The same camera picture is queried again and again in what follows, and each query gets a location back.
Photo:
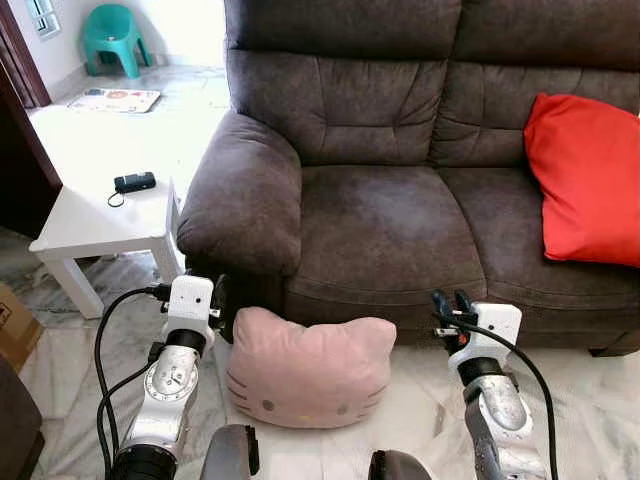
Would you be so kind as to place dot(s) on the silver left robot leg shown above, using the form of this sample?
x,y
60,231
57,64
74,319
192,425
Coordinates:
x,y
230,455

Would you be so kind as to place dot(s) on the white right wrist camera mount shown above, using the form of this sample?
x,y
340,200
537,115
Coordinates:
x,y
490,335

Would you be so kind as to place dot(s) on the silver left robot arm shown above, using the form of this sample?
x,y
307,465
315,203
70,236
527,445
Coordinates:
x,y
170,390

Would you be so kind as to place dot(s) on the dark wooden door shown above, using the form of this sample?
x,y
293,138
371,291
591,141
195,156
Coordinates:
x,y
25,170

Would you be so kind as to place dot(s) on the brown door frame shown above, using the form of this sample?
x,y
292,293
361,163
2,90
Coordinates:
x,y
18,50

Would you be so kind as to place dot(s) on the silver robot leg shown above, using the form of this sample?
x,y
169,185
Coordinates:
x,y
230,455
400,468

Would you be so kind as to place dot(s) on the cardboard box with black symbols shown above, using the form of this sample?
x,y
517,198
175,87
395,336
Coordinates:
x,y
18,330

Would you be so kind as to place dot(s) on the teal plastic chair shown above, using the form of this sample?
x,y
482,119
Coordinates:
x,y
115,35

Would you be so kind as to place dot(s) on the brown two-seat fabric sofa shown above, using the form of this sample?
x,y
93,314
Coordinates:
x,y
400,200

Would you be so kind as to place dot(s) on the white side table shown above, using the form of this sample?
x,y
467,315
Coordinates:
x,y
100,220

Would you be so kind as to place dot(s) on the printed floor mat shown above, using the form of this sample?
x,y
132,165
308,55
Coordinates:
x,y
113,100

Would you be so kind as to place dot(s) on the silver right robot leg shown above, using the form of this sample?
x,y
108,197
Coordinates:
x,y
400,468

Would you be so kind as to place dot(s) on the red pillow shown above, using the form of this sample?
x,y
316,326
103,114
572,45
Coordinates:
x,y
590,180

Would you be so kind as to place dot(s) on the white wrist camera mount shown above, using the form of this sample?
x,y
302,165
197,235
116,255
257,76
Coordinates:
x,y
190,305
490,335

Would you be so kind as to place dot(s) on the small louvre window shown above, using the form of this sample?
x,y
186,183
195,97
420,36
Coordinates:
x,y
44,15

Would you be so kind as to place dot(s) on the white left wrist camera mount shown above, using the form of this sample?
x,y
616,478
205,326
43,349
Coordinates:
x,y
190,305

